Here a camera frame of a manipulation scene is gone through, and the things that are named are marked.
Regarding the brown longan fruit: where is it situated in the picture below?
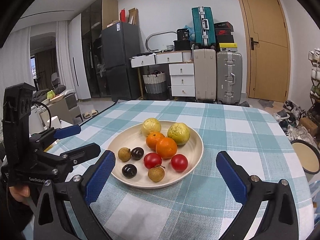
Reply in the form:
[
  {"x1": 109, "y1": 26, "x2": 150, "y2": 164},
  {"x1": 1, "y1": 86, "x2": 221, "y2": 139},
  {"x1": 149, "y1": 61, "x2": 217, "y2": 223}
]
[
  {"x1": 118, "y1": 147, "x2": 131, "y2": 162},
  {"x1": 148, "y1": 165, "x2": 165, "y2": 183}
]

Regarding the dark purple cherry tomato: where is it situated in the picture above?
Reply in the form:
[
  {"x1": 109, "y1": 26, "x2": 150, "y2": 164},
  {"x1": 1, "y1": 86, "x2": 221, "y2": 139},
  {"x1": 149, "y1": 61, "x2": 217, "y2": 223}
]
[{"x1": 131, "y1": 147, "x2": 144, "y2": 160}]

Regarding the red cherry tomato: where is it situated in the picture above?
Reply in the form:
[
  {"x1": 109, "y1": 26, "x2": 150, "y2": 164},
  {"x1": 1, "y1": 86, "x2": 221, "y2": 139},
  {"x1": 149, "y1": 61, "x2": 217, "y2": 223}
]
[
  {"x1": 170, "y1": 154, "x2": 188, "y2": 172},
  {"x1": 144, "y1": 153, "x2": 162, "y2": 170}
]

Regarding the orange tangerine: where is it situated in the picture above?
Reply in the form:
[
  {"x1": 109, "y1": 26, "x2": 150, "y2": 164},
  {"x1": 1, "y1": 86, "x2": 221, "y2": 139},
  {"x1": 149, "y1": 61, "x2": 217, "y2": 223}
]
[
  {"x1": 156, "y1": 137, "x2": 177, "y2": 159},
  {"x1": 146, "y1": 132, "x2": 165, "y2": 151}
]

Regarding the yellow pale guava fruit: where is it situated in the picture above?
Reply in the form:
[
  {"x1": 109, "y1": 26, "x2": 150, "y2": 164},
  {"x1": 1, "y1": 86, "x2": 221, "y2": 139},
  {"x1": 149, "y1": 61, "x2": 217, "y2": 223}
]
[{"x1": 141, "y1": 118, "x2": 162, "y2": 137}]

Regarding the green yellow guava fruit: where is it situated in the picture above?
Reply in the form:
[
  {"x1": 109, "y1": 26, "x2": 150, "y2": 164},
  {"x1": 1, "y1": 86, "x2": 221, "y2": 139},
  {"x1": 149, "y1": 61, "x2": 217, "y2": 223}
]
[{"x1": 167, "y1": 122, "x2": 190, "y2": 146}]

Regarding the person's left hand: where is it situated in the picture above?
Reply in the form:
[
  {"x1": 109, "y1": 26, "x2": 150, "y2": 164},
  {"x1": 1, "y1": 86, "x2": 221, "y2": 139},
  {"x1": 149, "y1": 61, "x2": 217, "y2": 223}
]
[{"x1": 9, "y1": 185, "x2": 30, "y2": 204}]

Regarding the cream round plate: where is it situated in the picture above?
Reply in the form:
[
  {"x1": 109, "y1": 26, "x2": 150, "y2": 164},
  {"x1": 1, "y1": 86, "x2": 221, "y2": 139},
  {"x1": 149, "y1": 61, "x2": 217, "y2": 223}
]
[{"x1": 108, "y1": 121, "x2": 203, "y2": 189}]

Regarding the teal checkered tablecloth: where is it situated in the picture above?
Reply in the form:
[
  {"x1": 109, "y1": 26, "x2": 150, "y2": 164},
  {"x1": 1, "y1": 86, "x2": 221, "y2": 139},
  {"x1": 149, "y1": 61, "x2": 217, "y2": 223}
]
[{"x1": 50, "y1": 101, "x2": 314, "y2": 239}]

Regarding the woven laundry basket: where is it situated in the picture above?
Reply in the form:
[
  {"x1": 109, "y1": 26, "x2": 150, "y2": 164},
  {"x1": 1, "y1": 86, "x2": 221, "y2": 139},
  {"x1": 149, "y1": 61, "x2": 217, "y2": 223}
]
[{"x1": 143, "y1": 70, "x2": 168, "y2": 101}]

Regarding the black refrigerator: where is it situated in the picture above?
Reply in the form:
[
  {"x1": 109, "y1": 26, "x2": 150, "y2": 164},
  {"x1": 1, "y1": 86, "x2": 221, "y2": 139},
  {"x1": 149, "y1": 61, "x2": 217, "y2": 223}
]
[{"x1": 101, "y1": 22, "x2": 140, "y2": 101}]

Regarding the white drawer desk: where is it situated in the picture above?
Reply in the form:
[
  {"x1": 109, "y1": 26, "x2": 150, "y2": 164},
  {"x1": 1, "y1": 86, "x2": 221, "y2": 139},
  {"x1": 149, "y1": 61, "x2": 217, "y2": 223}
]
[{"x1": 130, "y1": 50, "x2": 195, "y2": 97}]

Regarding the silver suitcase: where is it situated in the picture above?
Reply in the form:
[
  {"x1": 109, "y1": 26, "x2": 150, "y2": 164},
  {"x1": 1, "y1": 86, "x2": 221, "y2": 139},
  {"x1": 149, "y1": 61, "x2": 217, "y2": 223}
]
[{"x1": 216, "y1": 51, "x2": 242, "y2": 105}]

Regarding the beige suitcase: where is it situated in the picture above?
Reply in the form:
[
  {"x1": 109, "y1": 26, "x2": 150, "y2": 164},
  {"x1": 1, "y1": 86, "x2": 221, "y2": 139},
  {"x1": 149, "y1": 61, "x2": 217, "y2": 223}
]
[{"x1": 194, "y1": 49, "x2": 217, "y2": 101}]

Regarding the stack of shoe boxes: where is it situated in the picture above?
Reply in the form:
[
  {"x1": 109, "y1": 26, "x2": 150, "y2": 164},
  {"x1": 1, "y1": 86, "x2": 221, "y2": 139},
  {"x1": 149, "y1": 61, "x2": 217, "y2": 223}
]
[{"x1": 214, "y1": 22, "x2": 238, "y2": 52}]

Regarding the wooden door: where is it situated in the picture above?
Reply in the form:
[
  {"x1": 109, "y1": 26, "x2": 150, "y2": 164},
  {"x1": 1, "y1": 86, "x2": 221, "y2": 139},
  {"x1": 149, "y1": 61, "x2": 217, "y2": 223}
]
[{"x1": 239, "y1": 0, "x2": 291, "y2": 102}]

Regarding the teal suitcase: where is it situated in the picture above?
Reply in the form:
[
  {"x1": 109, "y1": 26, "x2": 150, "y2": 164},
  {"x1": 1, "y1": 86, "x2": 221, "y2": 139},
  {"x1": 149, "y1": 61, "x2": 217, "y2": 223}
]
[{"x1": 191, "y1": 7, "x2": 216, "y2": 49}]

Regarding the black cable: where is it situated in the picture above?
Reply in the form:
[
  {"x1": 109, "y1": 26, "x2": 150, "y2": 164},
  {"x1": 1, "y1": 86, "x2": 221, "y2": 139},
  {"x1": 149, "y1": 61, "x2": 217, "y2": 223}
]
[{"x1": 31, "y1": 101, "x2": 53, "y2": 131}]

